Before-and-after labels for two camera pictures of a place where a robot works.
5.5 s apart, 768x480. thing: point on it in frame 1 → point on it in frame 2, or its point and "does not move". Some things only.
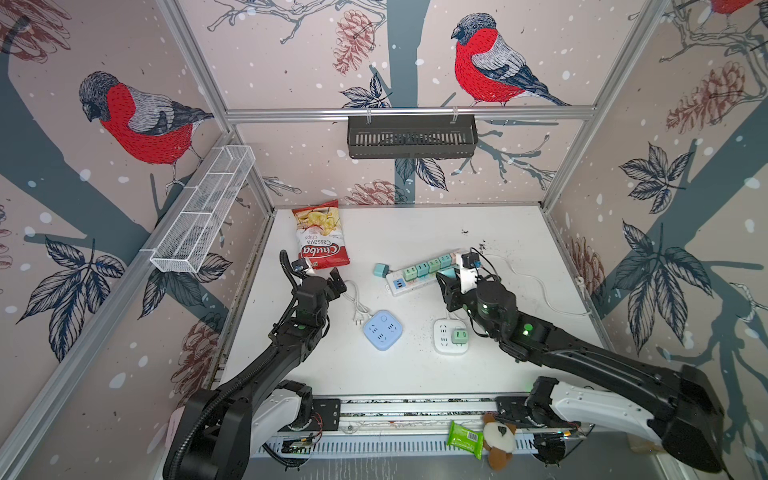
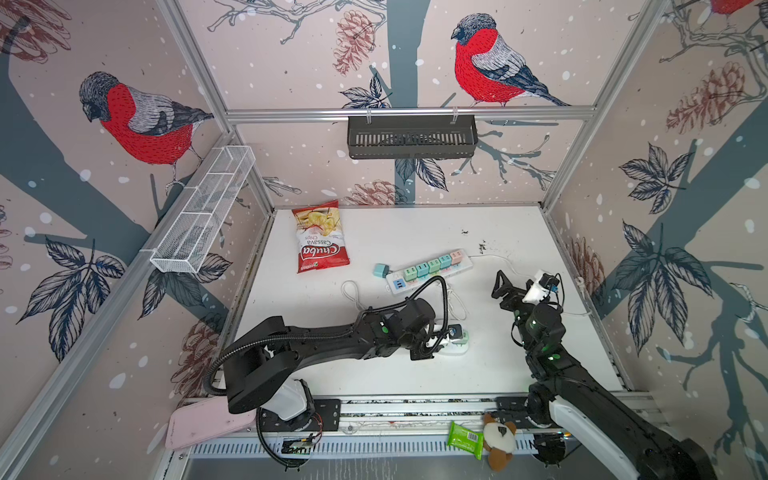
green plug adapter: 460,336 does not move
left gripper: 338,282 → 427,353
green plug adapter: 410,273 does not move
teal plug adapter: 445,261 does not move
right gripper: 453,294 → 509,290
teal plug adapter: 381,270 does not move
